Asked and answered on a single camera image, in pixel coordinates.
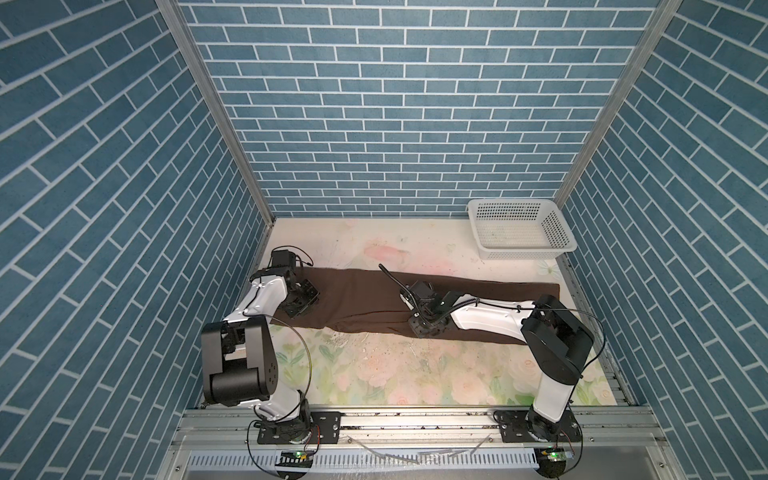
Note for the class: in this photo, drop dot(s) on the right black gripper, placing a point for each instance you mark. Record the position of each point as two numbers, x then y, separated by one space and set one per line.
413 325

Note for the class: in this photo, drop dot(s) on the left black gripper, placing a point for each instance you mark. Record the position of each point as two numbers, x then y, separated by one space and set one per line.
311 297

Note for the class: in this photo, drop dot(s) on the brown trousers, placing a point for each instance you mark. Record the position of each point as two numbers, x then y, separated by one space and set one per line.
367 301

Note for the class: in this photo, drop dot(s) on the white plastic basket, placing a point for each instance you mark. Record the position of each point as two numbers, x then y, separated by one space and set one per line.
519 229

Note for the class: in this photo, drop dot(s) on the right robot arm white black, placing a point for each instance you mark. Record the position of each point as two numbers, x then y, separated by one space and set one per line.
558 340

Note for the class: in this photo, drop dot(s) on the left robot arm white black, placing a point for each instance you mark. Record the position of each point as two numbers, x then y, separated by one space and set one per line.
240 367

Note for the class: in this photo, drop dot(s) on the left green circuit board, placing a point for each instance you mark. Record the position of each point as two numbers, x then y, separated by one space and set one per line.
294 460

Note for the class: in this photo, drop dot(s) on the green circuit board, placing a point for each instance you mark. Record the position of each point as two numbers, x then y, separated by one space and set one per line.
553 457
294 460

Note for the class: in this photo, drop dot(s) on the right green circuit board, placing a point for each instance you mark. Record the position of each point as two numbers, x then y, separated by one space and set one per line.
553 457

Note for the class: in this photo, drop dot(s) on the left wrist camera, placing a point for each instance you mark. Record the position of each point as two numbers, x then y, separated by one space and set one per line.
282 261

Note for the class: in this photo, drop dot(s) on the aluminium front rail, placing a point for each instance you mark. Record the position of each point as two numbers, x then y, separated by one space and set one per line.
612 426

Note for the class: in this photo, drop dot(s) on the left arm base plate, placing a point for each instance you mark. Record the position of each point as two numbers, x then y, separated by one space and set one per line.
324 427

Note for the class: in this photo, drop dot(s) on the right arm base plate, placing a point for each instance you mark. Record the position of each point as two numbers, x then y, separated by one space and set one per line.
520 426

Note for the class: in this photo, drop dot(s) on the white slotted cable duct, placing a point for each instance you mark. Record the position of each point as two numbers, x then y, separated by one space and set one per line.
360 460

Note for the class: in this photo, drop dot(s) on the left corner aluminium post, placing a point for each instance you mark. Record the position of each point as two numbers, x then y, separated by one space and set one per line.
173 16

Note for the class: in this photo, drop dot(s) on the corner aluminium post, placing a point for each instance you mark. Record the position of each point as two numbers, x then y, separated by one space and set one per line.
173 16
657 25

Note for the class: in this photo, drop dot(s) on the right corner aluminium post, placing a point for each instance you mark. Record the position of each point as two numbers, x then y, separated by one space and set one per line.
657 25

